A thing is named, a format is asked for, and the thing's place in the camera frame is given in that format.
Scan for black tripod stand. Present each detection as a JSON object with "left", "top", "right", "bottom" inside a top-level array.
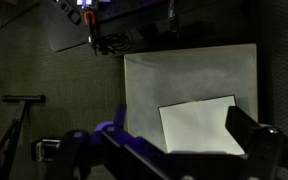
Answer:
[{"left": 0, "top": 95, "right": 46, "bottom": 180}]

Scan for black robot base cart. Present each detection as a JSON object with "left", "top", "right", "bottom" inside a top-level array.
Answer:
[{"left": 45, "top": 0, "right": 192, "bottom": 53}]

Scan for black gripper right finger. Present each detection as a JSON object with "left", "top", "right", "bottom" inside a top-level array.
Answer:
[{"left": 225, "top": 106, "right": 263, "bottom": 155}]

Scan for black cable bundle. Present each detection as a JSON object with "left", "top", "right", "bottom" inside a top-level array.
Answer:
[{"left": 98, "top": 31, "right": 135, "bottom": 56}]

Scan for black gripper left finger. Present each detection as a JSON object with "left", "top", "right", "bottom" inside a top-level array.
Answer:
[{"left": 97, "top": 104, "right": 127, "bottom": 132}]

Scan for orange clamp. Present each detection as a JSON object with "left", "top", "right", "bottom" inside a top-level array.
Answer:
[{"left": 83, "top": 11, "right": 96, "bottom": 26}]

